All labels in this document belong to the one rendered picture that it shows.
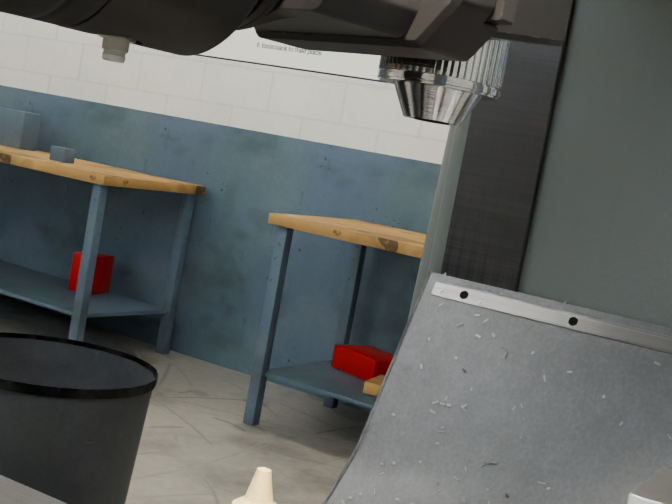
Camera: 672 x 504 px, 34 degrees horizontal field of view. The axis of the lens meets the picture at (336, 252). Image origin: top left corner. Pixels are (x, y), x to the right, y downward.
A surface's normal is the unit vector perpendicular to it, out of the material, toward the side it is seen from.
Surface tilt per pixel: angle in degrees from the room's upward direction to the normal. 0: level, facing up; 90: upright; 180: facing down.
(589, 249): 90
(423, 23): 89
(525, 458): 63
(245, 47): 90
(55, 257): 90
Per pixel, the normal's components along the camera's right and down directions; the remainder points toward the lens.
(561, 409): -0.38, -0.44
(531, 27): 0.62, 0.18
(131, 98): -0.50, -0.01
